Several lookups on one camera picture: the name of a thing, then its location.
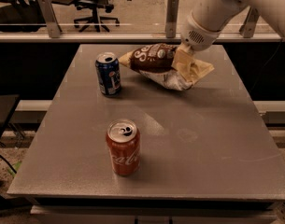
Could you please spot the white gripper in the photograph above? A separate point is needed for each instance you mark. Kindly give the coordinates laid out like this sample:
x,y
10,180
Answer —
x,y
196,36

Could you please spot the brown chip bag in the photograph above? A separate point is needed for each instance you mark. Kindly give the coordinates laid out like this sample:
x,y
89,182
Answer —
x,y
167,65

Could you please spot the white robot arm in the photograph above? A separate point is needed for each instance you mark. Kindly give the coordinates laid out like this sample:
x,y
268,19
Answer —
x,y
272,11

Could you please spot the blue pepsi can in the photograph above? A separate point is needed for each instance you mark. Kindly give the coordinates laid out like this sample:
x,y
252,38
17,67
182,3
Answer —
x,y
108,72

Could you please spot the red coca-cola can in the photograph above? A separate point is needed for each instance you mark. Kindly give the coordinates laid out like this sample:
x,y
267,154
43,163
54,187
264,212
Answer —
x,y
123,141

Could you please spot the dark chair at left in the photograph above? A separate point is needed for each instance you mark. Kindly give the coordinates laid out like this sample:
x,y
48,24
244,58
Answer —
x,y
20,16

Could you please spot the dark side table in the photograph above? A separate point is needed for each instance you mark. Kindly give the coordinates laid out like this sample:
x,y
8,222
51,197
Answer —
x,y
8,104

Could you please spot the right metal railing post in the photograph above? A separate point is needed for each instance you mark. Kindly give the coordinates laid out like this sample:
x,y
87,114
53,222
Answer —
x,y
247,29

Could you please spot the metal railing post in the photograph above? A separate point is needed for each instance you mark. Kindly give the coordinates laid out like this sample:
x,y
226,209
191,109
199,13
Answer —
x,y
171,18
247,29
53,27

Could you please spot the middle metal railing post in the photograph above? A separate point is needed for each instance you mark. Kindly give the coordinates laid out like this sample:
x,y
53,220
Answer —
x,y
171,18

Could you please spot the left metal railing post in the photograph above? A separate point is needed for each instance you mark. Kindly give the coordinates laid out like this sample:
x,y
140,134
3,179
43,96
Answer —
x,y
53,27

